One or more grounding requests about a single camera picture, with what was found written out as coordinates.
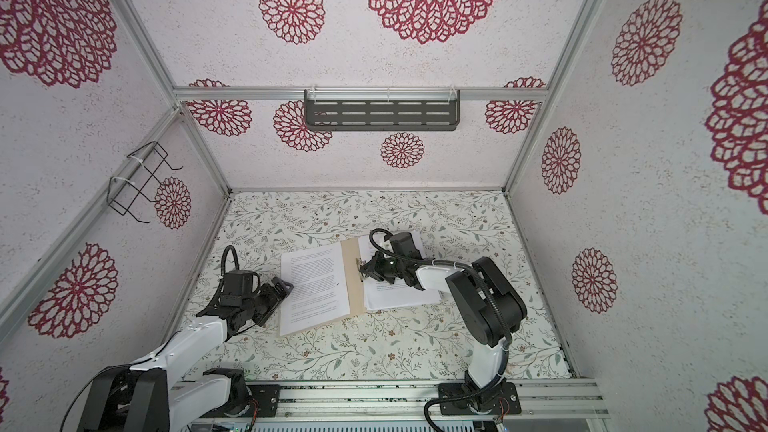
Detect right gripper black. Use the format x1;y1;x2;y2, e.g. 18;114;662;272
360;251;407;283

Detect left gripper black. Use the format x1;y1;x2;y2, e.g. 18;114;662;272
243;275;293;326

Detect printed paper sheet back wall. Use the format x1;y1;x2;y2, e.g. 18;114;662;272
358;232;441;312

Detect beige file folder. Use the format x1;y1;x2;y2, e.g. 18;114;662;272
321;238;370;326

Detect printed paper sheet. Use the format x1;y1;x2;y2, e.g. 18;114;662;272
279;243;350;336

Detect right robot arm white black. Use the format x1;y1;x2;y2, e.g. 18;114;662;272
358;251;527;392

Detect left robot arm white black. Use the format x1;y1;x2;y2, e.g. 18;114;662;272
77;270;294;431

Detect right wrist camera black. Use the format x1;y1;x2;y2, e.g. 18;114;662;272
388;232;423;260

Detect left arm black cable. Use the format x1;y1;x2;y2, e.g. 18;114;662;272
58;244;241;432

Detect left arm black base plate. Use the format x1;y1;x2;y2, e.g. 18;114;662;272
244;384;282;419

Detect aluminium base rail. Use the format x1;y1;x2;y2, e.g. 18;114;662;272
104;379;612;424

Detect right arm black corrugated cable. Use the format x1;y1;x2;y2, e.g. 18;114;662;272
368;227;514;432

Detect grey metal wall shelf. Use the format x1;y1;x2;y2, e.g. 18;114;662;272
303;89;461;132

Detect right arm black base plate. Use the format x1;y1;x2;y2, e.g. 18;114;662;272
438;379;522;416

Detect black wire wall rack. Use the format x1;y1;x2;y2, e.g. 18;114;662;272
105;141;183;224

